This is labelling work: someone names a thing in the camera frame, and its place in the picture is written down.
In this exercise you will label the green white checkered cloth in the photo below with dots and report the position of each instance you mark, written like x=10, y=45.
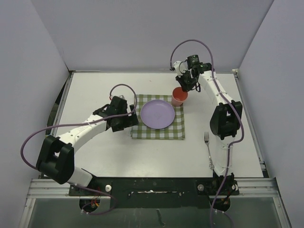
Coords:
x=175, y=131

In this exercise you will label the aluminium front frame rail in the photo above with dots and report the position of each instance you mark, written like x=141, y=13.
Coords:
x=46, y=188

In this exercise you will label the silver metal fork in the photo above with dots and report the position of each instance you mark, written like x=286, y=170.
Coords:
x=206, y=140

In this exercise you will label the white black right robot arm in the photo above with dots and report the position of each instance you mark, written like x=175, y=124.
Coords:
x=224, y=123

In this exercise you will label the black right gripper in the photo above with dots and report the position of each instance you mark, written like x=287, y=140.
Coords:
x=185, y=87

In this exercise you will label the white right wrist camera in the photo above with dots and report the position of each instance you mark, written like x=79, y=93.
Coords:
x=179, y=67

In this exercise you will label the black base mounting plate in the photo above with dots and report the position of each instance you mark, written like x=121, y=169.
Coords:
x=158, y=201

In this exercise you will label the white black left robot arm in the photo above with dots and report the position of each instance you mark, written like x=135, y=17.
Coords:
x=57, y=155

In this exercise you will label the orange plastic cup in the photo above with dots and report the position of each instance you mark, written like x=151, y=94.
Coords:
x=178, y=97

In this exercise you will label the purple plastic plate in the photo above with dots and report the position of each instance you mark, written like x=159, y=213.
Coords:
x=157, y=114

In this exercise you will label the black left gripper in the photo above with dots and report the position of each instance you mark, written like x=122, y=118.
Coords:
x=130, y=121

